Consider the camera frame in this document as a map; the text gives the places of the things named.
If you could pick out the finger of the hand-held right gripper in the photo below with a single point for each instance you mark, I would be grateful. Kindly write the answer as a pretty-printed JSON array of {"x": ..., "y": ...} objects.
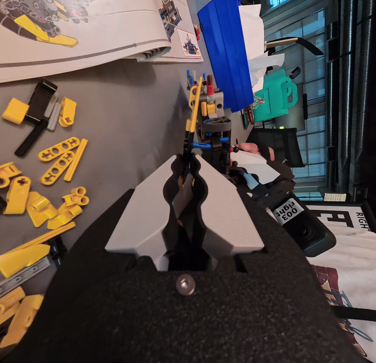
[{"x": 258, "y": 170}]

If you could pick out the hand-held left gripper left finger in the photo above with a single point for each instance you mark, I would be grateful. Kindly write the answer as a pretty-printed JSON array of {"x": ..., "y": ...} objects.
[{"x": 141, "y": 219}]

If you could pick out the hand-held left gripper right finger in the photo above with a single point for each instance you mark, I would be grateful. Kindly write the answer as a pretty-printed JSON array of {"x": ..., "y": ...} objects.
[{"x": 232, "y": 219}]

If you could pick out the lego car chassis model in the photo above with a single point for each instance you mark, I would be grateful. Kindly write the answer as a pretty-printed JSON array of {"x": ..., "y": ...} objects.
[{"x": 216, "y": 124}]

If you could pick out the yellow thin lego beam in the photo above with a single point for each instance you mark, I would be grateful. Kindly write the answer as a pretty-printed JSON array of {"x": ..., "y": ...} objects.
[{"x": 194, "y": 113}]

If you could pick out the pile of yellow lego pieces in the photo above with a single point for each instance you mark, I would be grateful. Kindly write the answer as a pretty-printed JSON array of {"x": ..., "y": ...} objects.
[{"x": 41, "y": 207}]

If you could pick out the grey lego beam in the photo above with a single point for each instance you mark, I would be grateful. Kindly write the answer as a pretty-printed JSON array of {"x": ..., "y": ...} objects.
[{"x": 23, "y": 276}]

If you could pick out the black lego axle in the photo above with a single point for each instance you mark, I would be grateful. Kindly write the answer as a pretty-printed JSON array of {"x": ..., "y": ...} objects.
[{"x": 31, "y": 138}]

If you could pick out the black lego panel piece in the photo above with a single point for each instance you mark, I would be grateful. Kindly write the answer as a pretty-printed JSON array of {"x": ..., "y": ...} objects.
[{"x": 41, "y": 101}]

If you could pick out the lego instruction booklet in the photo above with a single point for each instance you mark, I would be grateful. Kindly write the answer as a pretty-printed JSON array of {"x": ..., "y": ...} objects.
[{"x": 102, "y": 30}]

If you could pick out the person's right hand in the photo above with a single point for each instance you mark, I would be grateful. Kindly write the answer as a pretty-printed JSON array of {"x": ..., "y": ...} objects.
[{"x": 249, "y": 147}]

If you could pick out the black mesh office chair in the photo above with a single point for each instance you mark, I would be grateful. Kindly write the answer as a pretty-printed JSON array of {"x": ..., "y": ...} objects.
[{"x": 276, "y": 145}]

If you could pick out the brown flat bar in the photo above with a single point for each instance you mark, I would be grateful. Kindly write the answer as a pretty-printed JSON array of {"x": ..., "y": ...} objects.
[{"x": 248, "y": 116}]

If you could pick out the black white marker sign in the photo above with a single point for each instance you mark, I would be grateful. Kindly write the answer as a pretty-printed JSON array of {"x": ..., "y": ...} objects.
[{"x": 337, "y": 219}]

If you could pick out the teal felt bag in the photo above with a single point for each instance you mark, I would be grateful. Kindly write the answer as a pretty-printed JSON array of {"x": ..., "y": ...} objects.
[{"x": 273, "y": 98}]

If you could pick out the blue plastic bin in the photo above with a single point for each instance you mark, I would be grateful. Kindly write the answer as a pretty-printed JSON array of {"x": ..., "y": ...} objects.
[{"x": 226, "y": 51}]

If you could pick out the black wooden desk lamp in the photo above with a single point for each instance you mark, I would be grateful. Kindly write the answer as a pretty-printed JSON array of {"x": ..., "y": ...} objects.
[{"x": 293, "y": 42}]

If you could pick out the white paper bags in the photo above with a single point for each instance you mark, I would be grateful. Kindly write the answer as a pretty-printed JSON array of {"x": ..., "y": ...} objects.
[{"x": 252, "y": 30}]

